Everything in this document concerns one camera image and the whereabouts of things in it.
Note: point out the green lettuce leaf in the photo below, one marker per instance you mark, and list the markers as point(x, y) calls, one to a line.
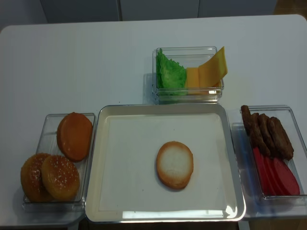
point(170, 74)
point(172, 91)

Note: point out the clear lettuce cheese container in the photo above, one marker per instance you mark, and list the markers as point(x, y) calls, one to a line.
point(188, 57)

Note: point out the flat yellow cheese slice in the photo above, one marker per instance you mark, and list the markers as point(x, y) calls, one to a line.
point(192, 80)

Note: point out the tall yellow cheese slice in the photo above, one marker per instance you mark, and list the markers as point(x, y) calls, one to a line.
point(213, 71)

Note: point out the green lettuce leaf in container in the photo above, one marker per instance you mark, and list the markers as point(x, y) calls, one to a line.
point(172, 91)

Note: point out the bottom bun half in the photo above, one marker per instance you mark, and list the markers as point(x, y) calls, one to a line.
point(174, 165)

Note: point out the white paper tray liner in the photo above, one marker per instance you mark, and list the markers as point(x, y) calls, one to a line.
point(130, 180)

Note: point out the plain orange bun half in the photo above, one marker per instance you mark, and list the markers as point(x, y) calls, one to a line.
point(74, 136)

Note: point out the brown meat patty leftmost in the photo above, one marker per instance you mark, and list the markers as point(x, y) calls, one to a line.
point(254, 134)

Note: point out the clear bun container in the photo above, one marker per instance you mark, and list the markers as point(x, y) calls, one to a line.
point(48, 144)

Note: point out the sesame bun top front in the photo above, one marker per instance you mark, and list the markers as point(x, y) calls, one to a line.
point(60, 177)

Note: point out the sesame bun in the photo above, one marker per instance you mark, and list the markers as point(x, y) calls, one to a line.
point(60, 177)
point(31, 179)

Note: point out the silver metal tray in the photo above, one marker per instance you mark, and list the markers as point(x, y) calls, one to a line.
point(92, 209)

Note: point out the brown meat patty rightmost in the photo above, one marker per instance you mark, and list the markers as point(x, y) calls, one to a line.
point(281, 140)

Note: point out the clear meat tomato container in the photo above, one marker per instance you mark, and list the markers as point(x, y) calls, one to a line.
point(297, 165)

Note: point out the red tomato slice middle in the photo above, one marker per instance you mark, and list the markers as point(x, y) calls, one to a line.
point(268, 164)

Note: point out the sesame bun top rear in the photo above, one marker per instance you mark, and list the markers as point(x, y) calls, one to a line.
point(31, 179)

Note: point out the red tomato slice right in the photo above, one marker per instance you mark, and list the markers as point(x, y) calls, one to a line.
point(285, 178)

